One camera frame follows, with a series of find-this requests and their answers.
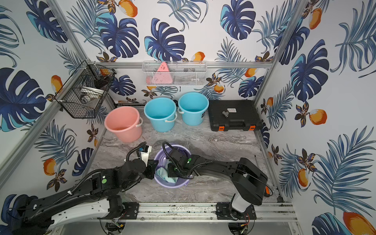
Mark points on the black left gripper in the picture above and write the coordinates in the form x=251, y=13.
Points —
x=151, y=170

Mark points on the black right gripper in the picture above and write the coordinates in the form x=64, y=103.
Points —
x=170, y=171

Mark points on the light teal cloth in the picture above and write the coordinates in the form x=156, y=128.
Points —
x=162, y=176

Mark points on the purple plastic bucket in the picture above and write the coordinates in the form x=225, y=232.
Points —
x=163, y=162

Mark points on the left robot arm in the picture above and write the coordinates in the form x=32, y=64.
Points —
x=30, y=215

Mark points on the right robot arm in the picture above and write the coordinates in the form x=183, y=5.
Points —
x=249, y=181

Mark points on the teal plastic bucket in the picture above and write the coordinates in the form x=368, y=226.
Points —
x=162, y=113

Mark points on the pink plastic bucket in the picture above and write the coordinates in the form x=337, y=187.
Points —
x=126, y=123

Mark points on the teal bucket with label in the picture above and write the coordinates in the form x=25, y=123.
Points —
x=192, y=106

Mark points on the black tool case orange latches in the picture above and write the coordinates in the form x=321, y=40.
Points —
x=242, y=115

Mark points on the silver metal pipe fitting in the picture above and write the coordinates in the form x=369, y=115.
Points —
x=225, y=114

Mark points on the pink triangle item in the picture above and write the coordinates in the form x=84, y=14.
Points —
x=162, y=76

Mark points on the clear wall shelf basket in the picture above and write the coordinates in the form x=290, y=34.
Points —
x=184, y=73

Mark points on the black wire basket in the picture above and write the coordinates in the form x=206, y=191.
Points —
x=83, y=94

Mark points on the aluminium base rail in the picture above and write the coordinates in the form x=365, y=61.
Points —
x=177, y=212

